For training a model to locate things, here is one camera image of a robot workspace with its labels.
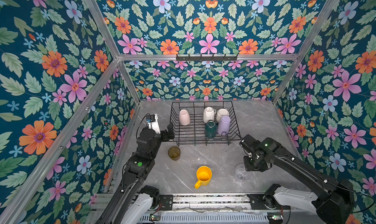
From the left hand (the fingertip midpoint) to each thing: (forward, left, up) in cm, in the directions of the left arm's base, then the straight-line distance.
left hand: (165, 123), depth 72 cm
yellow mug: (-18, -18, -29) cm, 38 cm away
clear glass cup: (-19, -40, -28) cm, 52 cm away
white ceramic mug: (+17, -25, -16) cm, 34 cm away
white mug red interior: (+18, -33, -18) cm, 42 cm away
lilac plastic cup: (+7, -33, -16) cm, 37 cm away
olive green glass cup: (-4, -1, -26) cm, 26 cm away
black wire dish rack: (+9, -14, -27) cm, 31 cm away
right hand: (-19, -42, -18) cm, 50 cm away
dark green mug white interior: (+6, -24, -17) cm, 30 cm away
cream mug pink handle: (+16, -8, -18) cm, 26 cm away
